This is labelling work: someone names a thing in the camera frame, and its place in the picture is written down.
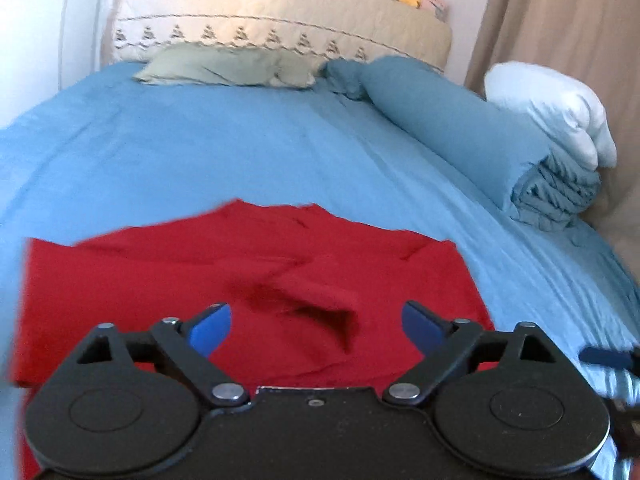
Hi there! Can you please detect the beige curtain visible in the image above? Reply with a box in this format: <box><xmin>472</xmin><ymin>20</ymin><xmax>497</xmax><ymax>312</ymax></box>
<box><xmin>465</xmin><ymin>0</ymin><xmax>639</xmax><ymax>274</ymax></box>

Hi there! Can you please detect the folded blue duvet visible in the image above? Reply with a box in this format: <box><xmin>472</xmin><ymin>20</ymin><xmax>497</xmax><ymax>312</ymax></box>
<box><xmin>321</xmin><ymin>56</ymin><xmax>601</xmax><ymax>231</ymax></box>

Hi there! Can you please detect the red knit sweater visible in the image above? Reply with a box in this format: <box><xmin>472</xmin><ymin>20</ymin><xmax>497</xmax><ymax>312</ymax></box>
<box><xmin>10</xmin><ymin>200</ymin><xmax>492</xmax><ymax>389</ymax></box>

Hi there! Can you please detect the cream quilted headboard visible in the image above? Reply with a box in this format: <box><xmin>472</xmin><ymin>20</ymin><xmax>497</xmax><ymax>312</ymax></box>
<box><xmin>101</xmin><ymin>0</ymin><xmax>452</xmax><ymax>72</ymax></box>

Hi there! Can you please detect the blue bed sheet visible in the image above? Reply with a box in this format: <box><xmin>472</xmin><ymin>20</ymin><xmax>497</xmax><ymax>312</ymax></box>
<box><xmin>0</xmin><ymin>62</ymin><xmax>640</xmax><ymax>480</ymax></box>

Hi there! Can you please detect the white grey wardrobe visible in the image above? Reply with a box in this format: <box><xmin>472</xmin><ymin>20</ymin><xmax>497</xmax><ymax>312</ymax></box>
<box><xmin>1</xmin><ymin>0</ymin><xmax>99</xmax><ymax>127</ymax></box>

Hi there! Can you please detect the green pillow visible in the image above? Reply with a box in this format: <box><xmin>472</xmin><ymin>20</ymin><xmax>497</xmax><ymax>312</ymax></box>
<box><xmin>134</xmin><ymin>42</ymin><xmax>326</xmax><ymax>89</ymax></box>

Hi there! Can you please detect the white pillow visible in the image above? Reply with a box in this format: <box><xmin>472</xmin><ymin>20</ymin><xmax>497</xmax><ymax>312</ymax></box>
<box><xmin>484</xmin><ymin>61</ymin><xmax>617</xmax><ymax>170</ymax></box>

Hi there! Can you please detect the light pink plush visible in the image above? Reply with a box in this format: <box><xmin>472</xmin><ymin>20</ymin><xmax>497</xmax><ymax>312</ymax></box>
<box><xmin>420</xmin><ymin>0</ymin><xmax>448</xmax><ymax>22</ymax></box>

